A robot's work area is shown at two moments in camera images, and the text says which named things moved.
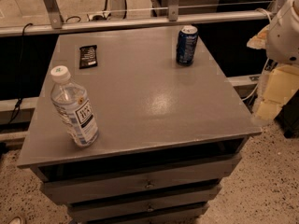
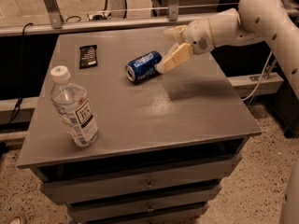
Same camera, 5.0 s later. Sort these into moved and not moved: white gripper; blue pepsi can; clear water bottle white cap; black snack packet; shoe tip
Moved: blue pepsi can; white gripper
Not moved: clear water bottle white cap; shoe tip; black snack packet
